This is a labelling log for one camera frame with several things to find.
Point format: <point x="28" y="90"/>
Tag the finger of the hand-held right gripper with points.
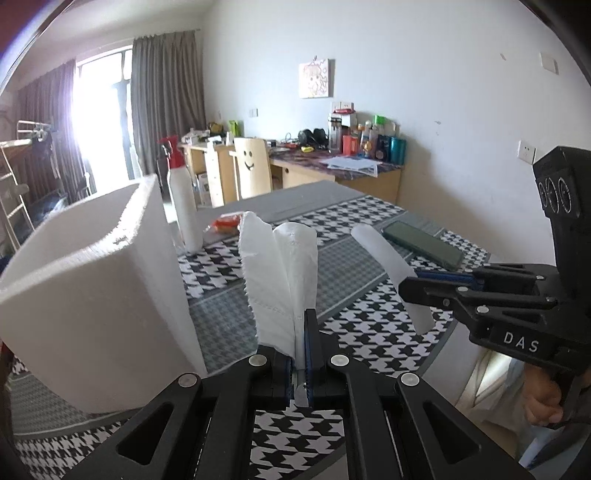
<point x="438" y="293"/>
<point x="443" y="275"/>

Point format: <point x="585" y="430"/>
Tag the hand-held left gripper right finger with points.
<point x="311" y="360"/>

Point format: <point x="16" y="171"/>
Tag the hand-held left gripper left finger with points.
<point x="292" y="383"/>

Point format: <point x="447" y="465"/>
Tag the white foam strip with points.
<point x="383" y="258"/>

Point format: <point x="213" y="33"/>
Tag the white tissue paper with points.
<point x="272" y="277"/>

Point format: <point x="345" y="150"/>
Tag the white foam box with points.
<point x="92" y="300"/>

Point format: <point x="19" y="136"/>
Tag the person's right hand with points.
<point x="542" y="406"/>

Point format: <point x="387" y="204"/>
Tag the black phone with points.
<point x="425" y="244"/>

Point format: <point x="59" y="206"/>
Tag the houndstooth tablecloth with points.
<point x="369" y="318"/>

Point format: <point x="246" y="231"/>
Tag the wooden desk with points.
<point x="369" y="184"/>

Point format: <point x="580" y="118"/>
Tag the person's light clothing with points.
<point x="494" y="397"/>

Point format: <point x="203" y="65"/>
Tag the printed papers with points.
<point x="353" y="165"/>

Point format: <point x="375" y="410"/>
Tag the cluster of toiletry bottles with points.
<point x="369" y="143"/>

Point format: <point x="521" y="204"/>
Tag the red snack packet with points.
<point x="226" y="224"/>

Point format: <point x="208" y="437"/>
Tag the black headphones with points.
<point x="313" y="137"/>

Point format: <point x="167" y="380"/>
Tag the white pump bottle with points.
<point x="184" y="207"/>

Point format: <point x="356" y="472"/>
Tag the plain wooden chair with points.
<point x="217" y="175"/>

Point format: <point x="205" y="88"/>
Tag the brown curtain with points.
<point x="168" y="101"/>
<point x="51" y="129"/>

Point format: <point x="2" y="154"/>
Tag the glass balcony door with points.
<point x="106" y="115"/>

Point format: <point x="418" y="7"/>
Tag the square white wall socket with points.
<point x="549" y="62"/>
<point x="527" y="151"/>

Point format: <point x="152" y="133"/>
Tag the wide white wall socket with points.
<point x="343" y="105"/>

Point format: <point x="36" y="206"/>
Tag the wall poster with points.
<point x="316" y="78"/>

